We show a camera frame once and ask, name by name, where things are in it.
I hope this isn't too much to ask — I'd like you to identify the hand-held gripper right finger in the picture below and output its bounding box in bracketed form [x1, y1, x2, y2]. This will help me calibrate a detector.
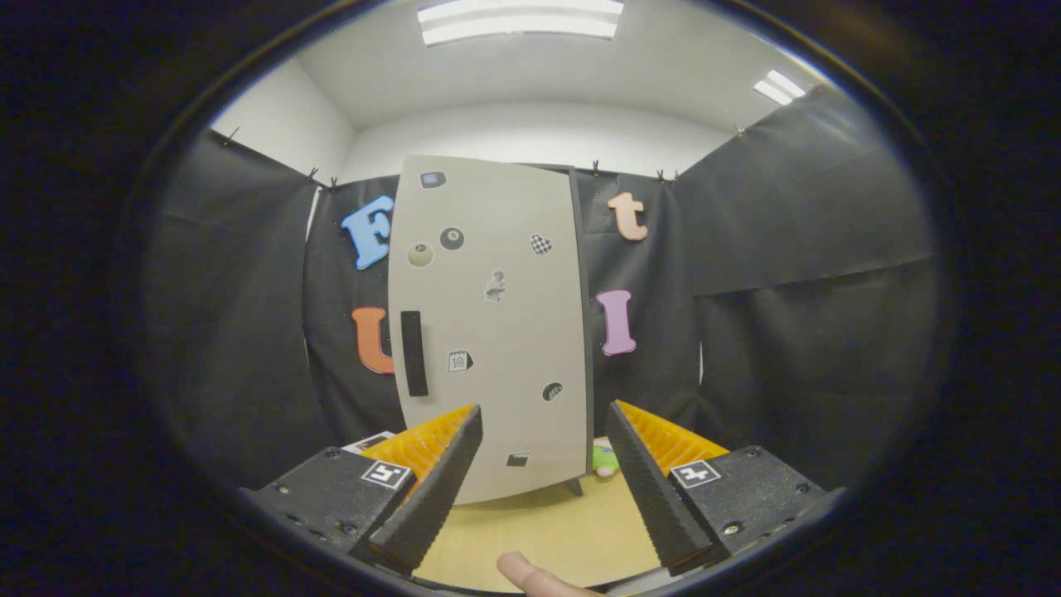
[605, 400, 846, 577]

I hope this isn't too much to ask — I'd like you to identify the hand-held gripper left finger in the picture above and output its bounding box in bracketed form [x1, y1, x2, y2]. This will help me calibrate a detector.
[240, 404, 484, 575]

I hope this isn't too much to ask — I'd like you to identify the black door handle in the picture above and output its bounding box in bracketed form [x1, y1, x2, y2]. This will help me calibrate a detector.
[400, 310, 429, 397]

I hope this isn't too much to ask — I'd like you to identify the grey shoe cabinet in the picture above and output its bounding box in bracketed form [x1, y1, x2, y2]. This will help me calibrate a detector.
[547, 163, 598, 498]

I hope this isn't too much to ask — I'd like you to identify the grey shoe cabinet door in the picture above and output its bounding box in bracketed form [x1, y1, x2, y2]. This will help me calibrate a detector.
[388, 155, 591, 505]

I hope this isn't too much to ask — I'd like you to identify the white book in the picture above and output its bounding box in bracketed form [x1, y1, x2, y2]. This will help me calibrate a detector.
[342, 431, 396, 455]

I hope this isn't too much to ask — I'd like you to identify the black backdrop cloth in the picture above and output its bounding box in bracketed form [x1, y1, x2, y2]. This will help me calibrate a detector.
[145, 83, 942, 490]

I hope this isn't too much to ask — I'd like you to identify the small ceiling light panel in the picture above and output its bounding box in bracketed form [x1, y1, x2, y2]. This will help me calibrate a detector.
[753, 70, 807, 107]

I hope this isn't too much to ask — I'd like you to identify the large ceiling light panel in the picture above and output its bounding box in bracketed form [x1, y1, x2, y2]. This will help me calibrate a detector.
[417, 0, 625, 46]

